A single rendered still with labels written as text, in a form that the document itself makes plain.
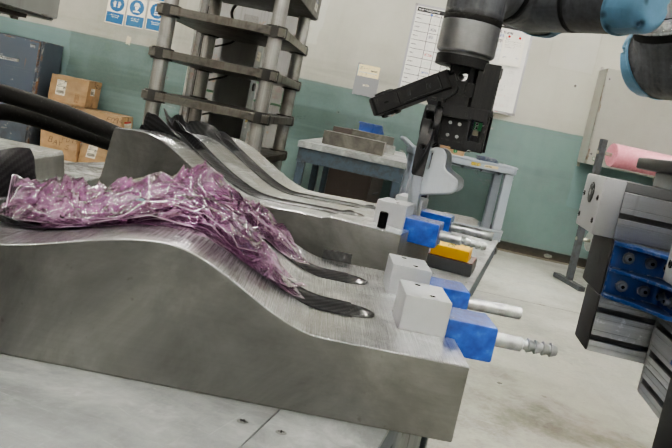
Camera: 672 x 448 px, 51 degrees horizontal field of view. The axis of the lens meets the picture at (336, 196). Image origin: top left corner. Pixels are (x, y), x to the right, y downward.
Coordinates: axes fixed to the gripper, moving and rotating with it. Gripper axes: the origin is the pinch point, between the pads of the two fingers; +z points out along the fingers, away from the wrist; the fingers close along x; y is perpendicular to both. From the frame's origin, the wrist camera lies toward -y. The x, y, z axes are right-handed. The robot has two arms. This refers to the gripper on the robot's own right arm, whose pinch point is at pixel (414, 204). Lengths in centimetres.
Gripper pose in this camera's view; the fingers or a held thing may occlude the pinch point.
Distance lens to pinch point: 95.0
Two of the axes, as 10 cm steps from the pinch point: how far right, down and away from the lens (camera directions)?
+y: 9.4, 2.3, -2.7
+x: 2.8, -0.5, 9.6
